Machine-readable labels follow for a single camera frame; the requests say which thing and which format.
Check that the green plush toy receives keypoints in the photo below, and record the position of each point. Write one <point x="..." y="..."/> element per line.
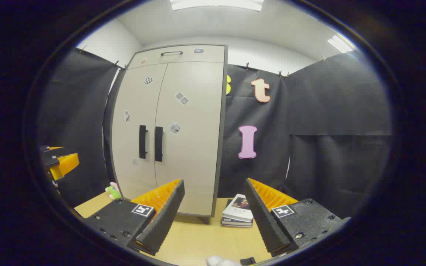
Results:
<point x="113" y="192"/>

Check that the grey double-door shoe cabinet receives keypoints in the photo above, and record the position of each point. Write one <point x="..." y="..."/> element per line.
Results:
<point x="216" y="147"/>

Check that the dark book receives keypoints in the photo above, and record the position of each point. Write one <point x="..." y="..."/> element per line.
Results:
<point x="231" y="223"/>

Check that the black backdrop cloth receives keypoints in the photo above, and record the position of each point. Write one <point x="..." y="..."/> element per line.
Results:
<point x="327" y="111"/>

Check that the grey shoe cabinet door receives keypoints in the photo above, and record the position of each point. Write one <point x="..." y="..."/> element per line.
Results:
<point x="131" y="111"/>
<point x="194" y="155"/>

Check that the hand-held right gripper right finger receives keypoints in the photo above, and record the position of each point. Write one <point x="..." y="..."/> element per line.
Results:
<point x="264" y="221"/>

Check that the grey cabinet drawer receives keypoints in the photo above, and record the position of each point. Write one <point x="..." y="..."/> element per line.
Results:
<point x="190" y="57"/>

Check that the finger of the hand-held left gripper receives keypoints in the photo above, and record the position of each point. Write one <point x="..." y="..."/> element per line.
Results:
<point x="52" y="150"/>
<point x="65" y="164"/>

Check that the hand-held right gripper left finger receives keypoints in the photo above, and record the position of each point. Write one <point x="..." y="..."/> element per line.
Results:
<point x="163" y="221"/>

